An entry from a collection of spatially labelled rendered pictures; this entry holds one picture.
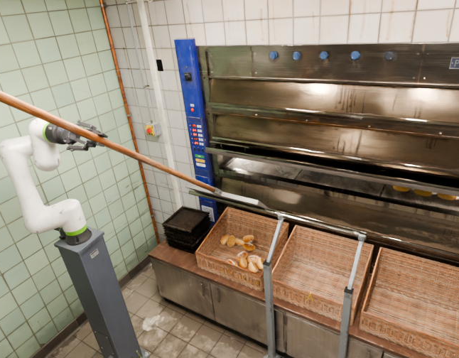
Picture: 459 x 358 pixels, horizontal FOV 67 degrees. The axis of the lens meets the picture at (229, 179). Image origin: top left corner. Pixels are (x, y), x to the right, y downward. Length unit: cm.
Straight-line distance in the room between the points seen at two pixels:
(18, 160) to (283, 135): 155
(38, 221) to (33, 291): 102
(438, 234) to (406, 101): 84
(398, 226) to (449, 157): 54
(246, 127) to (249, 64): 43
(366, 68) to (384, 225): 99
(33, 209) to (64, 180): 80
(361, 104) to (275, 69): 56
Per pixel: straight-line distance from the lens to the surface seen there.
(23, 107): 125
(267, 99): 229
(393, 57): 203
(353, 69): 209
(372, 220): 243
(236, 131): 249
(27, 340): 322
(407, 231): 242
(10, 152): 211
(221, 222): 282
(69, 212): 210
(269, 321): 249
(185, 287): 292
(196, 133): 268
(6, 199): 270
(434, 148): 216
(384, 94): 209
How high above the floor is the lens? 239
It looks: 28 degrees down
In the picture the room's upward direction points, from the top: 6 degrees counter-clockwise
